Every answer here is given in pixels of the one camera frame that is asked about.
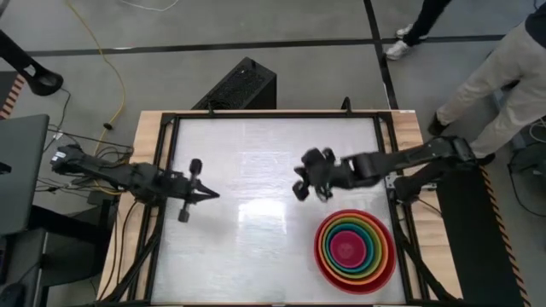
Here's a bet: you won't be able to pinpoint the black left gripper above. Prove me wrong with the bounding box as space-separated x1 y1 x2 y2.
164 158 221 223

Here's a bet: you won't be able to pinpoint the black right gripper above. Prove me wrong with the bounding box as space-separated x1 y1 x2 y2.
292 147 357 202

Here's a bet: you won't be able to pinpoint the small pink bowl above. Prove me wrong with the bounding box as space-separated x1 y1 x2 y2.
329 229 369 269

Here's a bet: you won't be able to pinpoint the teal bowl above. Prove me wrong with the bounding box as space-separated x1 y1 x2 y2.
326 223 376 273

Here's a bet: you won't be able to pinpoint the nested rainbow bowls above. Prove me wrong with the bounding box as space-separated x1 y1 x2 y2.
313 208 398 296

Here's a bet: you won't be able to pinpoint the green bowl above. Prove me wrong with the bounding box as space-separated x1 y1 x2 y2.
322 217 381 276

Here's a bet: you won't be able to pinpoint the yellow bowl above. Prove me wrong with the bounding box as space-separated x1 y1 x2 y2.
320 215 385 281

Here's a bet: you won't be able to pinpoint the orange bowl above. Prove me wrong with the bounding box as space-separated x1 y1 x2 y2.
317 211 391 287

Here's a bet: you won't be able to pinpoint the black computer tower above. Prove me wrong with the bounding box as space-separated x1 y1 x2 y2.
190 56 278 111

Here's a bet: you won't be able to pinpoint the black mat with hazard stripes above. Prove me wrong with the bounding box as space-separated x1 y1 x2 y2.
433 164 532 307

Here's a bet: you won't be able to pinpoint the person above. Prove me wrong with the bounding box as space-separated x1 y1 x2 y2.
383 0 453 61
427 0 546 166

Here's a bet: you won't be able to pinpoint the black stand foot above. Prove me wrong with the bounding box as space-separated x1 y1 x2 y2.
0 28 65 97

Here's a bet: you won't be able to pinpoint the orange black striped mat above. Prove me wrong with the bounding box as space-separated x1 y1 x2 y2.
0 72 27 121

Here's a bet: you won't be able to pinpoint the black table frame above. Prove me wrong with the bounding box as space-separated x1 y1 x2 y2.
100 108 462 307

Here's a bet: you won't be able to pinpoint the black cable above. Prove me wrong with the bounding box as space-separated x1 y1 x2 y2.
45 123 135 151

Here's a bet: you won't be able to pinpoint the yellow cable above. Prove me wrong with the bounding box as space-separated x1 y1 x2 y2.
65 0 128 197

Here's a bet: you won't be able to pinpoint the white cable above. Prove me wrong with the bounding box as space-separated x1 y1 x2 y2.
118 0 181 14

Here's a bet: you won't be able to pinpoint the black equipment with cables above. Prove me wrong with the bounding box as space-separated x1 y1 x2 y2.
506 114 546 219

